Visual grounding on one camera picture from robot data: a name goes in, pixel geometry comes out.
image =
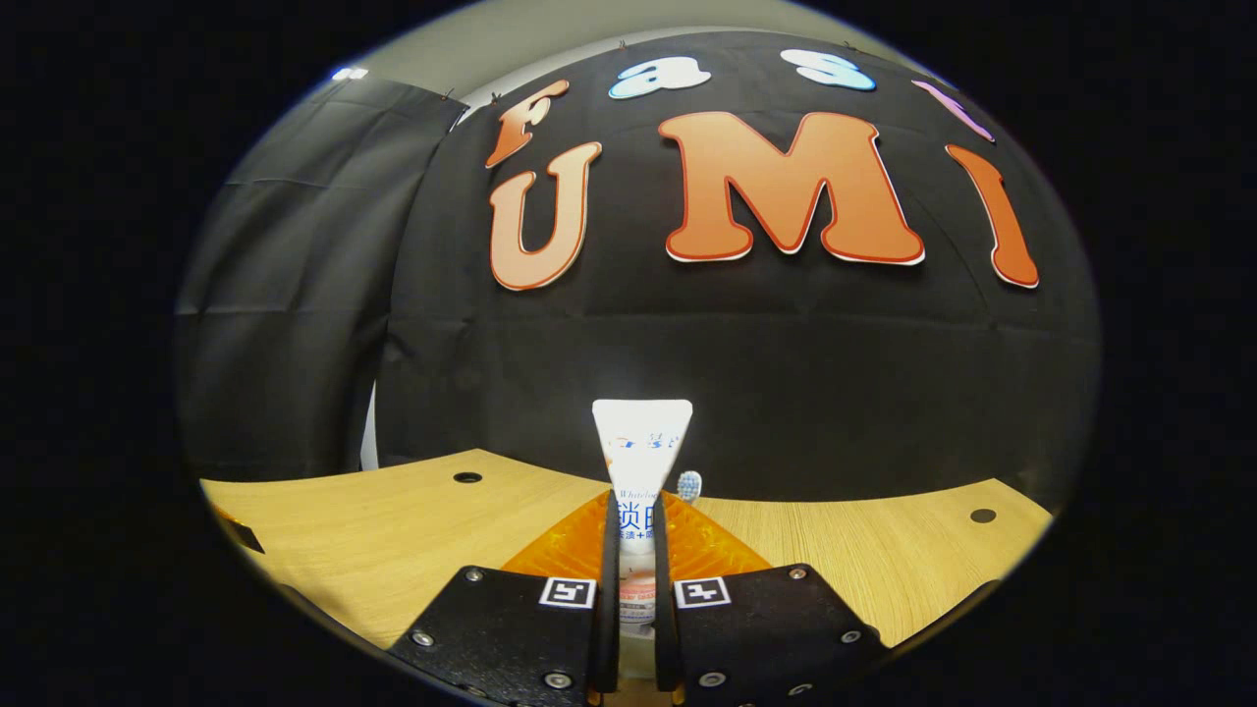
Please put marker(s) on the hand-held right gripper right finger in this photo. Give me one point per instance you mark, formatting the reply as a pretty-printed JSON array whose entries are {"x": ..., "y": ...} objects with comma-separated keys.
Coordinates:
[{"x": 665, "y": 609}]

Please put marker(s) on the light blue toothbrush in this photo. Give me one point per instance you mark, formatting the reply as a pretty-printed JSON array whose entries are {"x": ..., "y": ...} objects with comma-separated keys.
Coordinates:
[{"x": 689, "y": 484}]

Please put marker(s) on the white toothpaste tube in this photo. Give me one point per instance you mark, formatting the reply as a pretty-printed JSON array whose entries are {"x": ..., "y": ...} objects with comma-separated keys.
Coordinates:
[{"x": 640, "y": 442}]

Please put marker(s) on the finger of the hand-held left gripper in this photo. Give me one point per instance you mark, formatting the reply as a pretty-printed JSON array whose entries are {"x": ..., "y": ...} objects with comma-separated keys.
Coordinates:
[{"x": 244, "y": 535}]

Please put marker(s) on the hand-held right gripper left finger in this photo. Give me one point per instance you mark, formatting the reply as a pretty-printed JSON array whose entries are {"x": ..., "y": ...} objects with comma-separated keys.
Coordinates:
[{"x": 607, "y": 609}]

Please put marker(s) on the black backdrop cloth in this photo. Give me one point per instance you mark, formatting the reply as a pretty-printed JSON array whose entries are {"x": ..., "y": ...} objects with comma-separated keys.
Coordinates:
[{"x": 687, "y": 353}]

